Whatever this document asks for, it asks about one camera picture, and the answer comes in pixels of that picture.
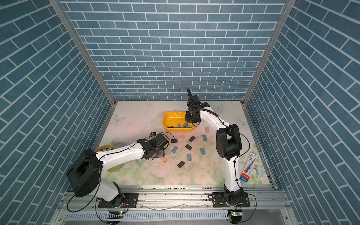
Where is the red blue glue tube package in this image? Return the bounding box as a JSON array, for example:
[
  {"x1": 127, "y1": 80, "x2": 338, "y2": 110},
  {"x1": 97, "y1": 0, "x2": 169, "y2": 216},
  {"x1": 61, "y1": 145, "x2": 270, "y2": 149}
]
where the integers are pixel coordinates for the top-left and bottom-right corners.
[{"x1": 240, "y1": 151, "x2": 258, "y2": 182}]

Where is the yellow plastic storage box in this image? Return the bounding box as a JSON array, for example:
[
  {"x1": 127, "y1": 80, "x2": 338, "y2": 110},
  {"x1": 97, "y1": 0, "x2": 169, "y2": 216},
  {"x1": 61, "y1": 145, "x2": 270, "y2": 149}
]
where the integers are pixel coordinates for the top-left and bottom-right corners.
[{"x1": 163, "y1": 111, "x2": 195, "y2": 132}]

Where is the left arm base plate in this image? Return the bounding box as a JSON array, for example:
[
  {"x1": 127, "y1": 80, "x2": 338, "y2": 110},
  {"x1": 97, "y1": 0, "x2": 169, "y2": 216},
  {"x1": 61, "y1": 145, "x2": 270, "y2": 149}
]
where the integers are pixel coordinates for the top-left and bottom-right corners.
[{"x1": 98, "y1": 193, "x2": 139, "y2": 209}]

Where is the right electronics board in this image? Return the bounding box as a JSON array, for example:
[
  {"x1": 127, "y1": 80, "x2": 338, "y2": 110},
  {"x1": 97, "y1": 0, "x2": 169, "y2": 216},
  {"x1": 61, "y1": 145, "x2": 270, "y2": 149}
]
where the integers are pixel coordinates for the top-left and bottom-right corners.
[{"x1": 227, "y1": 210, "x2": 243, "y2": 225}]

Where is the light blue eraser centre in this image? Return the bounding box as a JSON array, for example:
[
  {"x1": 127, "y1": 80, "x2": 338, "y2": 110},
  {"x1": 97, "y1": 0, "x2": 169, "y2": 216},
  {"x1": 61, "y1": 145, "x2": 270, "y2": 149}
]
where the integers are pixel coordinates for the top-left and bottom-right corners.
[{"x1": 171, "y1": 146, "x2": 178, "y2": 153}]

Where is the left electronics board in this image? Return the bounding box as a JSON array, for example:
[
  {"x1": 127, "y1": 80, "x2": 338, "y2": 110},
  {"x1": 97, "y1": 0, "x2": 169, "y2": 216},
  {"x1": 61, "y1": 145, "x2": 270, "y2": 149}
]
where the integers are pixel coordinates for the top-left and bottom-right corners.
[{"x1": 106, "y1": 211, "x2": 124, "y2": 224}]

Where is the aluminium mounting rail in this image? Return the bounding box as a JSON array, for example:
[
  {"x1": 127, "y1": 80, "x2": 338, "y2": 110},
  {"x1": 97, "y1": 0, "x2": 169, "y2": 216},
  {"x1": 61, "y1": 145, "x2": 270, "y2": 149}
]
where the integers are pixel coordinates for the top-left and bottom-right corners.
[{"x1": 56, "y1": 185, "x2": 291, "y2": 212}]

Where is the pink eraser bottom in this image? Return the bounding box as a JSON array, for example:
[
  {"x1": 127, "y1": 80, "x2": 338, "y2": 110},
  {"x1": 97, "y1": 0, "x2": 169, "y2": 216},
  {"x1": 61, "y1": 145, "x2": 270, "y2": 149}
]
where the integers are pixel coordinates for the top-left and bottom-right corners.
[{"x1": 160, "y1": 157, "x2": 168, "y2": 164}]

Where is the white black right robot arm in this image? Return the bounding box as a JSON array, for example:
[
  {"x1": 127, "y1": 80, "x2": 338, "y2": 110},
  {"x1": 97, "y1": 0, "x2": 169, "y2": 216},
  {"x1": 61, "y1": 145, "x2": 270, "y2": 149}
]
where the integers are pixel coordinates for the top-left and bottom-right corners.
[{"x1": 185, "y1": 91, "x2": 243, "y2": 205}]

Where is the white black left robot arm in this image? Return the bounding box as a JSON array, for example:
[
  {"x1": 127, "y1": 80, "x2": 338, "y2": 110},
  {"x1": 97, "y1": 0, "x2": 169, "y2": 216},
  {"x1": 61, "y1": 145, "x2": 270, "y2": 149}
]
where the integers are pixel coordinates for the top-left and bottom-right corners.
[{"x1": 67, "y1": 134, "x2": 169, "y2": 202}]

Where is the electronics board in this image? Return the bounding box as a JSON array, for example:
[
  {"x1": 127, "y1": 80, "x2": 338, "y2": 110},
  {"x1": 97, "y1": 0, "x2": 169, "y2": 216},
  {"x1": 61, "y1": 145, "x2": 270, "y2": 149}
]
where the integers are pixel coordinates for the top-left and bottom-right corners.
[
  {"x1": 227, "y1": 210, "x2": 243, "y2": 225},
  {"x1": 106, "y1": 211, "x2": 124, "y2": 224}
]

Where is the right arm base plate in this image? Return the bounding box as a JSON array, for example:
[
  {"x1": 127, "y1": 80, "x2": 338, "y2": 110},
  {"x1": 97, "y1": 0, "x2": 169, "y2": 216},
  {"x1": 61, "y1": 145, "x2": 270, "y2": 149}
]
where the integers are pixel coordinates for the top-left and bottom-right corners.
[{"x1": 208, "y1": 192, "x2": 250, "y2": 208}]

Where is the yellow cup of pens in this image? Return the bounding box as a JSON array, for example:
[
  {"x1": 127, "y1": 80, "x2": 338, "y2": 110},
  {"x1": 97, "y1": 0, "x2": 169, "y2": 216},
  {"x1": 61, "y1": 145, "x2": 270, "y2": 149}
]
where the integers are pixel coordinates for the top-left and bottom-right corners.
[{"x1": 96, "y1": 145, "x2": 122, "y2": 173}]

